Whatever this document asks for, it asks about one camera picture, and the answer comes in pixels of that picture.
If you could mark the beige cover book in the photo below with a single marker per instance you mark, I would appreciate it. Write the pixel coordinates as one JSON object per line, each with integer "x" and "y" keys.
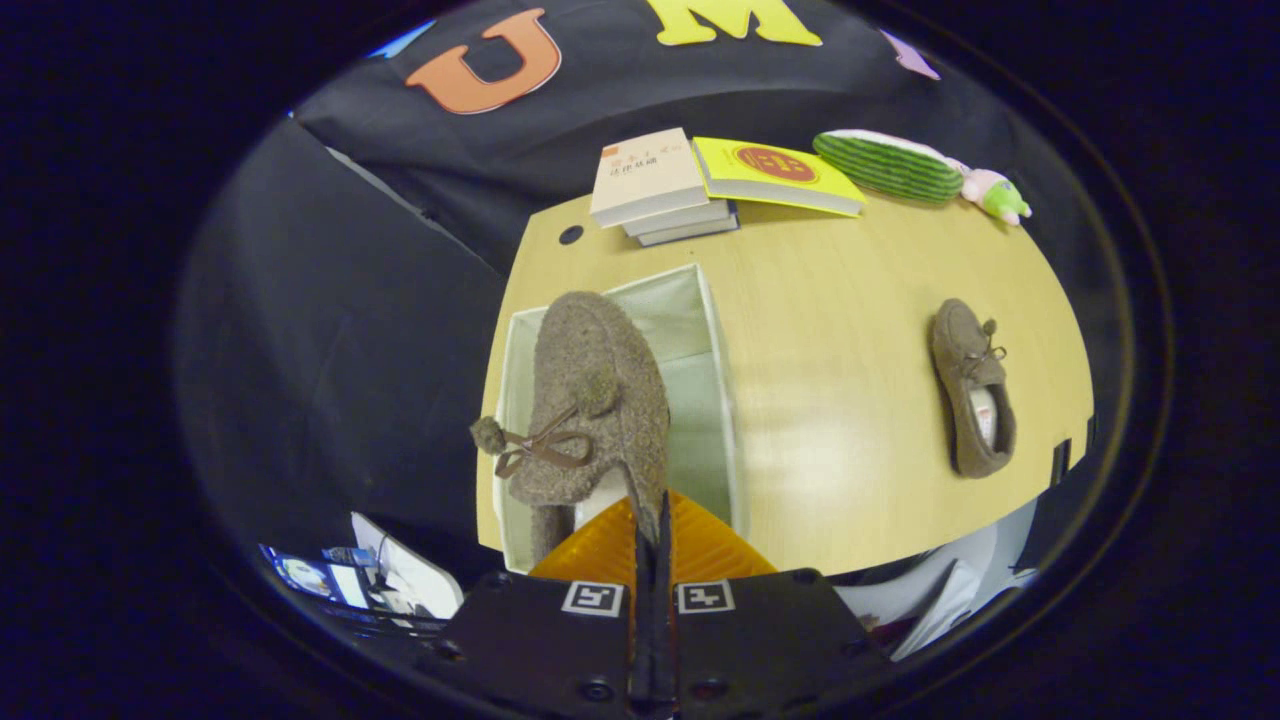
{"x": 645, "y": 175}

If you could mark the white paper sheet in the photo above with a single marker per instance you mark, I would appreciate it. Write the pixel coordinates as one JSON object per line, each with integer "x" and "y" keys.
{"x": 415, "y": 575}

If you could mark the blue-grey stacked book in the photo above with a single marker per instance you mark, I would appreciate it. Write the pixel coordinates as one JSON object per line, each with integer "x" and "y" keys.
{"x": 695, "y": 232}

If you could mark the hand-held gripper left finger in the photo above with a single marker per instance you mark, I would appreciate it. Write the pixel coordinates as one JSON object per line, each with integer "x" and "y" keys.
{"x": 540, "y": 640}

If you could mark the pale green fabric storage box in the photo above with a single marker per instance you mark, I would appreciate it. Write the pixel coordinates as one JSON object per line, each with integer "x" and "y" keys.
{"x": 695, "y": 400}

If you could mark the pink and green plush toy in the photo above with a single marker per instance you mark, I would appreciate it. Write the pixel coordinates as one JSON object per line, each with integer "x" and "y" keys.
{"x": 995, "y": 195}

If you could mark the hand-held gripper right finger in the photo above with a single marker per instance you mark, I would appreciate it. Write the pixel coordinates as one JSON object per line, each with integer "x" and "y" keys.
{"x": 770, "y": 640}

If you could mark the watermelon slice plush pillow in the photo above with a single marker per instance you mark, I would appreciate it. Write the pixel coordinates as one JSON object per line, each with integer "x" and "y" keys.
{"x": 885, "y": 168}

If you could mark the black backdrop cloth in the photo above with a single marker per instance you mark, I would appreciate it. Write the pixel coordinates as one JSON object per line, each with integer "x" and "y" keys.
{"x": 330, "y": 330}

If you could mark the white stacked book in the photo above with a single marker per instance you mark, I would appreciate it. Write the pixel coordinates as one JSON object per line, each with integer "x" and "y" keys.
{"x": 680, "y": 218}

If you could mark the yellow book with red label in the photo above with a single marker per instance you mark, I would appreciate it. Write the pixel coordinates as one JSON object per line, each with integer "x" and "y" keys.
{"x": 775, "y": 170}

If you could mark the blue printed packet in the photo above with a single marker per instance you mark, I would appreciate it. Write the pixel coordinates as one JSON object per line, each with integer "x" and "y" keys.
{"x": 300, "y": 575}

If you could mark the brown fuzzy shoe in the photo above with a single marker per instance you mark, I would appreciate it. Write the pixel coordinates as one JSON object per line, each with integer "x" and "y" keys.
{"x": 965, "y": 350}
{"x": 600, "y": 380}

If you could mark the white cloth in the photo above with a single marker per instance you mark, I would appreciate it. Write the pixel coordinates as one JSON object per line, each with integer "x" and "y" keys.
{"x": 950, "y": 590}

